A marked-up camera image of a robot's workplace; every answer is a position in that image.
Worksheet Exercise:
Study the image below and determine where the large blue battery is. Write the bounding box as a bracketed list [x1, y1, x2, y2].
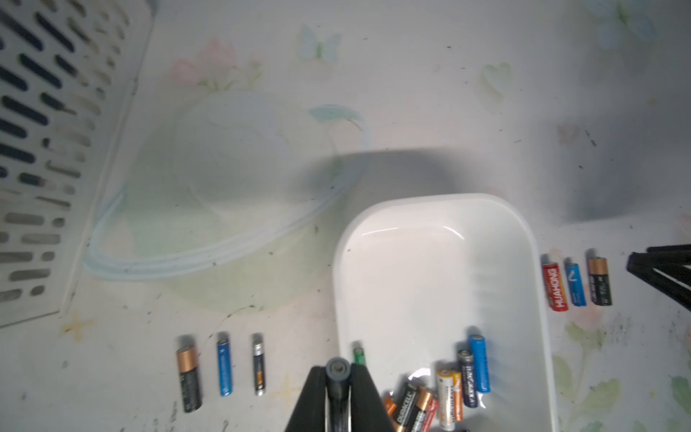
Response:
[469, 335, 491, 394]

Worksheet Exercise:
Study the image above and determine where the dark navy battery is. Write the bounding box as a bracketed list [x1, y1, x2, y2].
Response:
[457, 349, 479, 409]

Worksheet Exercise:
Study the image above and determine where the white plastic storage box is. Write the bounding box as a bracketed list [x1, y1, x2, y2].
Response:
[332, 194, 559, 431]

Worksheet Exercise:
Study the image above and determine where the orange battery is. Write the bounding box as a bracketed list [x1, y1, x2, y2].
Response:
[383, 394, 397, 417]

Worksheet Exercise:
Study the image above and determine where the red battery in box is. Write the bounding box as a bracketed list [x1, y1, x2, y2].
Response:
[421, 396, 438, 432]

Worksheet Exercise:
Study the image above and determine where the green battery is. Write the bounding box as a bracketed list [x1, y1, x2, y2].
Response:
[353, 347, 366, 366]

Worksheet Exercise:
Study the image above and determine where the black copper battery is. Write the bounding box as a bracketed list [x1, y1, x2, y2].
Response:
[588, 257, 613, 306]
[176, 345, 203, 413]

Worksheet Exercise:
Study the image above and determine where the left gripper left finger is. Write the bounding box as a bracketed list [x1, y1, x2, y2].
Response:
[284, 366, 327, 432]

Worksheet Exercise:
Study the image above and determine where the white perforated file organizer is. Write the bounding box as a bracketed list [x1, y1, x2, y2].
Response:
[1, 1, 154, 327]

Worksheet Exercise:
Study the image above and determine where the small blue battery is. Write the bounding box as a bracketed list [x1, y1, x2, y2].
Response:
[217, 337, 233, 397]

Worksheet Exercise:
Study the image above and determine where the black Duracell battery in box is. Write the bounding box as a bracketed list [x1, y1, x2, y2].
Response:
[390, 382, 417, 432]

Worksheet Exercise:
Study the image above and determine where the dark grey battery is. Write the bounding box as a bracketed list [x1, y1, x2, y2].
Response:
[326, 357, 351, 432]

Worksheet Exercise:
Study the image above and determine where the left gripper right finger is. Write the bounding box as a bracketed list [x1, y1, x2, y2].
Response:
[350, 364, 394, 432]

